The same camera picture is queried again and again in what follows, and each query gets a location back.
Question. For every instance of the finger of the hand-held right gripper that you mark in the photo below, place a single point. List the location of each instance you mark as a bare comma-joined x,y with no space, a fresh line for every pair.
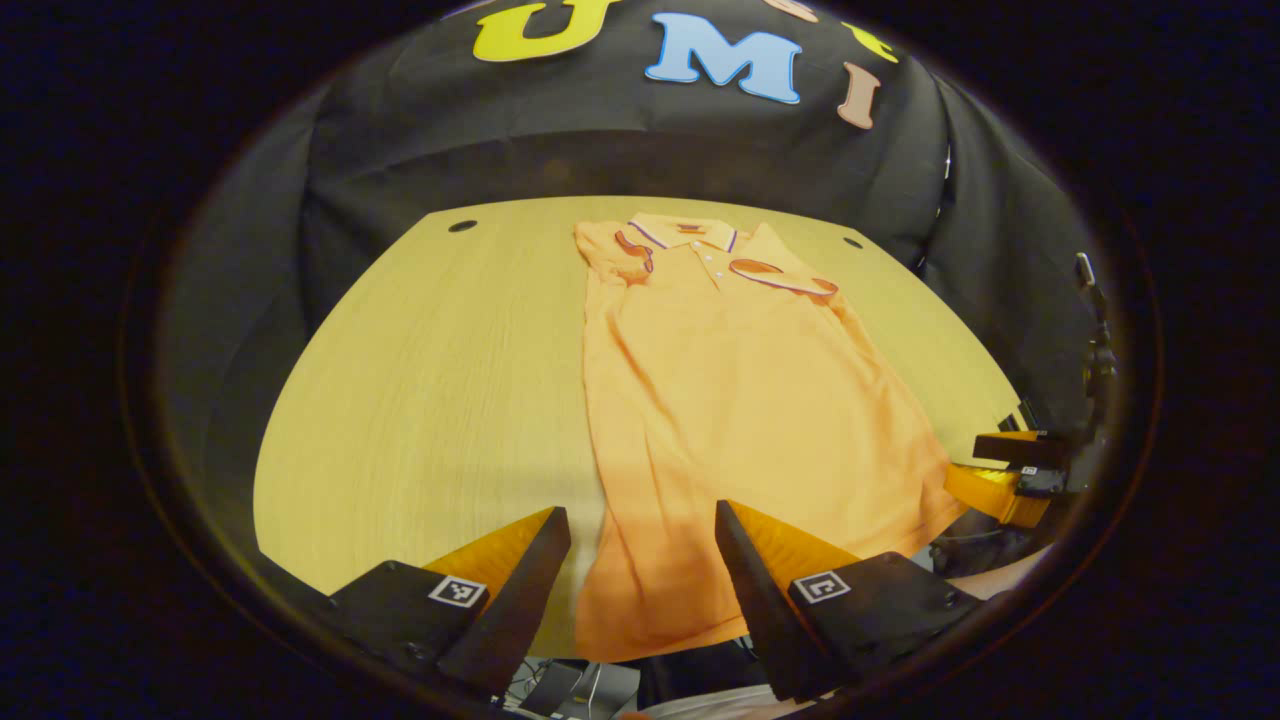
1000,495
1025,448

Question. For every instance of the person's white clothing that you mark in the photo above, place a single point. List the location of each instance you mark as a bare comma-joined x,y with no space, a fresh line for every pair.
720,705

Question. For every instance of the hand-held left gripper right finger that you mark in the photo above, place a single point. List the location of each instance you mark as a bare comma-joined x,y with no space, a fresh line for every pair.
760,610

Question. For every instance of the grey metal box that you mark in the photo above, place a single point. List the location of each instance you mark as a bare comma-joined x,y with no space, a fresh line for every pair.
590,690

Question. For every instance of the orange T-shirt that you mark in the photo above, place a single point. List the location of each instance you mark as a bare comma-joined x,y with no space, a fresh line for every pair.
740,400

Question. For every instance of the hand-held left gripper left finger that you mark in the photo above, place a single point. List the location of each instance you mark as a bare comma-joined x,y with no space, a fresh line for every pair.
520,600

